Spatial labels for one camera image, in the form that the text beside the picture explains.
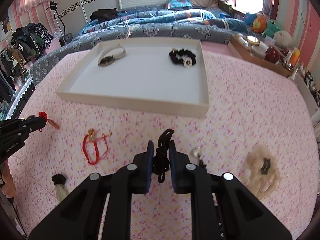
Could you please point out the blue patterned bed quilt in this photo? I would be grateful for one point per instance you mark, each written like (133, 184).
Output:
(193, 24)

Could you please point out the beige strap watch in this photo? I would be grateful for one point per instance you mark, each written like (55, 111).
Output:
(110, 55)

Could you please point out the clothes rack with clothes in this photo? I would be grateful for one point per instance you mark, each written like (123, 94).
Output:
(25, 44)

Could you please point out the black scrunchie with flower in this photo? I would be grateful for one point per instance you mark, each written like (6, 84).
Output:
(183, 57)

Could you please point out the white plush toy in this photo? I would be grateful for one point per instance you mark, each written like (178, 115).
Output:
(282, 39)

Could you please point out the black cord brown pendant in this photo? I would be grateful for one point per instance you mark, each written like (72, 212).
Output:
(160, 162)

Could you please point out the black cord jade pendant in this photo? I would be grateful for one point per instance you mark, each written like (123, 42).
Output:
(59, 181)

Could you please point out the green plush toy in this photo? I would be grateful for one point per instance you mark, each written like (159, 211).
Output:
(272, 26)

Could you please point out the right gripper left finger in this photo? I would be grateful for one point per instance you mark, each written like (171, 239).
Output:
(100, 207)

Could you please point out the blue plush toy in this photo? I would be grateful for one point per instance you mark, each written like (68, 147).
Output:
(249, 18)

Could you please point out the red tassel amber pendant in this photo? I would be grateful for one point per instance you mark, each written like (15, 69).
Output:
(47, 119)

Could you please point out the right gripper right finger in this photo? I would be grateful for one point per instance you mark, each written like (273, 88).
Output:
(221, 206)

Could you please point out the orange plush toy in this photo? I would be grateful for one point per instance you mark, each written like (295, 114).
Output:
(259, 24)

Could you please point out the pink floral tablecloth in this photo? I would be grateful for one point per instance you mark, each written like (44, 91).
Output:
(249, 105)

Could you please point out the white shallow tray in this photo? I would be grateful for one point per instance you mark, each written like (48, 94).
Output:
(144, 80)

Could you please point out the brown cardboard box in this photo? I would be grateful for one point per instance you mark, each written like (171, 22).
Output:
(239, 51)

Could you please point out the cream fluffy scrunchie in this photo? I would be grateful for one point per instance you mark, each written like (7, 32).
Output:
(264, 173)

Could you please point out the black clothing on bed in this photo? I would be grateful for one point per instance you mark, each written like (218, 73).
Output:
(103, 15)

